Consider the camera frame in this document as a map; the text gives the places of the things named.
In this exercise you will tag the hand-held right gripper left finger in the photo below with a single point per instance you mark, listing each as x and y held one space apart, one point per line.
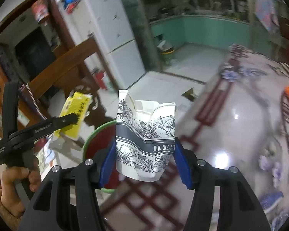
108 166

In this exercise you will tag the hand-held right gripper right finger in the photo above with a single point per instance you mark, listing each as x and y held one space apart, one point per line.
181 166

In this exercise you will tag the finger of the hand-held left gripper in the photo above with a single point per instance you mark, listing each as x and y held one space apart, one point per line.
50 125
10 110

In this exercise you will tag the red bin with green rim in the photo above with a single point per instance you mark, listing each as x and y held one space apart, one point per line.
96 142

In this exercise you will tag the yellow drink carton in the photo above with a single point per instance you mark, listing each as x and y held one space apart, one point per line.
72 105

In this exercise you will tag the floral paper cup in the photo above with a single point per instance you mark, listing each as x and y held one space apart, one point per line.
144 134

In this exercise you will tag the person's left forearm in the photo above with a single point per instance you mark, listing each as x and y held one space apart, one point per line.
2 211

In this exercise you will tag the person's left hand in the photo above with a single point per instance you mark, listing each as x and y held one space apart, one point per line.
10 180

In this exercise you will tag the carved wooden chair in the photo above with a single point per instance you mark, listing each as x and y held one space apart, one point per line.
62 69

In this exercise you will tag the table with floral tablecloth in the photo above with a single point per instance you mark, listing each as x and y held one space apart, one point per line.
231 125

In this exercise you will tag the red bottle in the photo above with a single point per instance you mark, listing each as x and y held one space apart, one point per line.
100 78

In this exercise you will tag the green plastic bottle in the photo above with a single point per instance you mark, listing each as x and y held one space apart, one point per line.
108 83

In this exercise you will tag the open cardboard box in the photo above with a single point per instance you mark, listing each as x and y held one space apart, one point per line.
190 94

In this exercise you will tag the red hanging ornament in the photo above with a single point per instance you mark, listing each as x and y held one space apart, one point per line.
39 10

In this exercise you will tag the white refrigerator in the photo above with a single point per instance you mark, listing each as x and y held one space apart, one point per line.
110 28

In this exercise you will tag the blue and red bags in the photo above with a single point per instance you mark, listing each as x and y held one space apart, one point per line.
72 0

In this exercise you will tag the teal kitchen cabinet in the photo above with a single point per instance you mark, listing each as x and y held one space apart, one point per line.
207 31

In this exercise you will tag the plaid hanging towel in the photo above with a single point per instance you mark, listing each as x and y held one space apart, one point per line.
267 4

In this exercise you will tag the wooden door frame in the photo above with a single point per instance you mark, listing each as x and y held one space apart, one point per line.
14 18

